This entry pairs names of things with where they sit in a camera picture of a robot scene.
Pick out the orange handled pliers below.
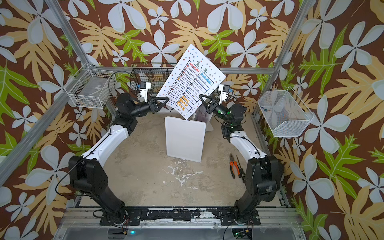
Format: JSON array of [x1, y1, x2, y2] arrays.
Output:
[[230, 154, 241, 179]]

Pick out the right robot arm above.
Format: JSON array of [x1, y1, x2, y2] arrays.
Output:
[[199, 94, 284, 225]]

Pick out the black screwdriver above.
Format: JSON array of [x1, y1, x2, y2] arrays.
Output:
[[237, 157, 246, 183]]

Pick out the white wire basket left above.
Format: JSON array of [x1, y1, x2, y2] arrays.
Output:
[[66, 64, 117, 109]]

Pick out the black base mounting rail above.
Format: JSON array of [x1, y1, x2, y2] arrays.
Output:
[[93, 207, 261, 227]]

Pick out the pink restaurant special menu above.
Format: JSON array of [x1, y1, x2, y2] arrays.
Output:
[[195, 105, 212, 123]]

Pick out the black tool case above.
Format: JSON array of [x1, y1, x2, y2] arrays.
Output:
[[264, 156, 284, 202]]

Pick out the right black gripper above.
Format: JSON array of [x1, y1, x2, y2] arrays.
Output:
[[201, 97, 233, 128]]

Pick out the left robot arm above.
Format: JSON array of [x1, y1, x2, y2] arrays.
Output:
[[69, 93, 169, 227]]

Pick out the white mesh basket right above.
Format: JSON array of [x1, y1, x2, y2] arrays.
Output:
[[258, 87, 315, 138]]

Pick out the dotted border table menu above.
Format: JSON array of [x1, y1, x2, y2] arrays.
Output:
[[157, 45, 226, 120]]

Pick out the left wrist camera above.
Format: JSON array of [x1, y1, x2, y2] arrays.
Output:
[[138, 82, 151, 103]]

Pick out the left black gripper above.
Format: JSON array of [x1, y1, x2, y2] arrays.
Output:
[[129, 96, 167, 121]]

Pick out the black wire rack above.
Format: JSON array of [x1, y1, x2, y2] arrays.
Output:
[[133, 61, 226, 99]]

